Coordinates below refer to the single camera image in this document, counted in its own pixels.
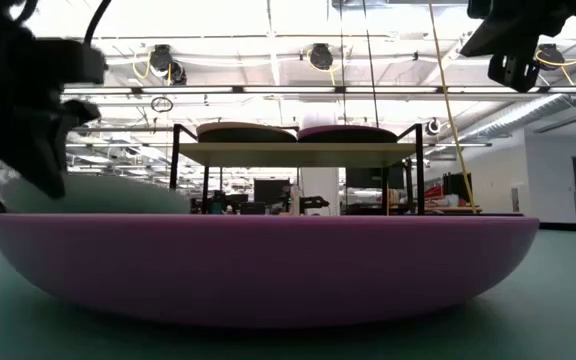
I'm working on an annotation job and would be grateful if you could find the thin black hanging cable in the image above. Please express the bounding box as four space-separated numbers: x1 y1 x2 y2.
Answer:
339 0 346 126

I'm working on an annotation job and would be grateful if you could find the hanging black cable ring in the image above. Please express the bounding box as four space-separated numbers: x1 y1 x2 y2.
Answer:
150 96 175 114

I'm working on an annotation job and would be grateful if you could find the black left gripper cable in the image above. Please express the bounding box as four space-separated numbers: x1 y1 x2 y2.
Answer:
82 0 114 46

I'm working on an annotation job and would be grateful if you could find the white plate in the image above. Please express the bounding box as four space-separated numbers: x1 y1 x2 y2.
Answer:
0 174 192 215

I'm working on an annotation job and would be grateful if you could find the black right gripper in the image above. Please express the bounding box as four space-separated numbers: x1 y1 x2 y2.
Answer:
460 0 576 94

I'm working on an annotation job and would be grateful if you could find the black ceiling cable reel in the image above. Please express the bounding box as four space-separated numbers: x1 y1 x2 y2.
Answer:
169 60 188 86
148 43 175 77
537 43 565 69
309 42 335 71

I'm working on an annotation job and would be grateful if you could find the purple plate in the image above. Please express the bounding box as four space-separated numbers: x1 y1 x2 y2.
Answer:
297 124 399 140
0 213 541 329

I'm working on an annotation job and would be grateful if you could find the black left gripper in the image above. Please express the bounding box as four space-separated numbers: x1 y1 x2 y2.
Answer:
0 34 108 200

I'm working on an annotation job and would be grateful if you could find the black monitor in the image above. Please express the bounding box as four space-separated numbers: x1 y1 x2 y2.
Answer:
345 167 405 190
253 178 292 205

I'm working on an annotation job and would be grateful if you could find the yellow cable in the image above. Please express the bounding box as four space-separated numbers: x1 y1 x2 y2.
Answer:
426 0 478 214

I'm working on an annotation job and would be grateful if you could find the dark grey plate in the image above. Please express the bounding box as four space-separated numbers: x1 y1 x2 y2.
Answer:
197 127 299 144

